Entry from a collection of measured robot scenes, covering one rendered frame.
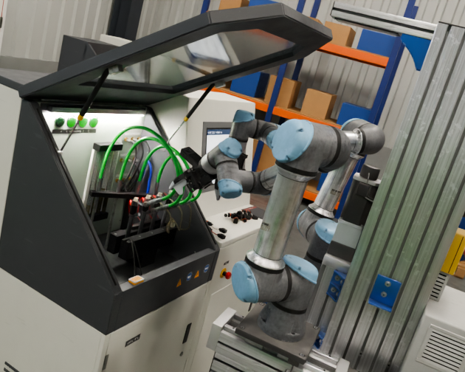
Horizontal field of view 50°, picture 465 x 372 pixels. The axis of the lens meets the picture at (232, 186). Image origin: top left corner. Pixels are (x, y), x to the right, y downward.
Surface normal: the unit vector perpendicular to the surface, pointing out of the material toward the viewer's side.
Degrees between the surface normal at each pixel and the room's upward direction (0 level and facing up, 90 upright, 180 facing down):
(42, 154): 90
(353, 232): 90
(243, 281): 98
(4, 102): 90
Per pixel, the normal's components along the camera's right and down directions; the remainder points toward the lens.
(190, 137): 0.88, 0.12
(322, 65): -0.36, 0.15
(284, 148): -0.80, -0.22
